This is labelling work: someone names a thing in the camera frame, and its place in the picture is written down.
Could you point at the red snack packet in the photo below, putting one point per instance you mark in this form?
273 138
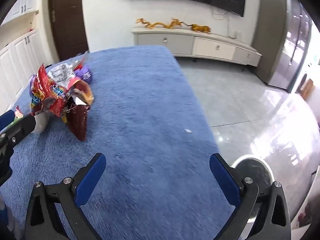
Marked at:
43 86

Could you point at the brown wooden door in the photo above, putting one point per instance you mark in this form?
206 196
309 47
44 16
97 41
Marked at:
67 17

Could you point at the grey glossy wardrobe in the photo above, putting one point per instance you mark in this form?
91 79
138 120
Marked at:
287 42

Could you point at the gold dragon ornament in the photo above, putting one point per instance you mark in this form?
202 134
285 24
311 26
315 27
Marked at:
160 25

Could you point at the brown orange snack packet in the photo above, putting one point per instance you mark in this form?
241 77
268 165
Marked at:
83 92

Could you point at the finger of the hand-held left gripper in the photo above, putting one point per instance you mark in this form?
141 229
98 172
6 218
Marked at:
7 118
21 128

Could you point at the white panelled cupboards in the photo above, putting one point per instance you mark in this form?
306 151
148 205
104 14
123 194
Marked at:
20 55

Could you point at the clear red-edged wrapper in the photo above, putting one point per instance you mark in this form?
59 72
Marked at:
80 60

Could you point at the white round trash bin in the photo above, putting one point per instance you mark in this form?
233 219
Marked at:
252 166

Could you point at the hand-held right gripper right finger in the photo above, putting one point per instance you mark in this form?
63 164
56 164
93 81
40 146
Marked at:
225 180

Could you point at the dark red textured wrapper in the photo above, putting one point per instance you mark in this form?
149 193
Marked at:
78 122

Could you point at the cardboard box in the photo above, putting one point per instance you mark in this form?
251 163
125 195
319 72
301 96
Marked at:
310 88

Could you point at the white printed snack wrapper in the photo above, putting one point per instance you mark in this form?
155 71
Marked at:
61 73

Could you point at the plain white packet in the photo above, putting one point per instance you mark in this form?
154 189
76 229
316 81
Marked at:
41 125

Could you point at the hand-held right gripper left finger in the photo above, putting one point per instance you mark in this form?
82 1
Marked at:
92 180

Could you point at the white television cabinet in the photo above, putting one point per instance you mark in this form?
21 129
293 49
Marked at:
212 47

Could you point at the purple snack wrapper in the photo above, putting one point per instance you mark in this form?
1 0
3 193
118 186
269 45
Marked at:
85 73

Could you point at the orange tiger ornament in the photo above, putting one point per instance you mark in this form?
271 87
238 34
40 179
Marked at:
200 27

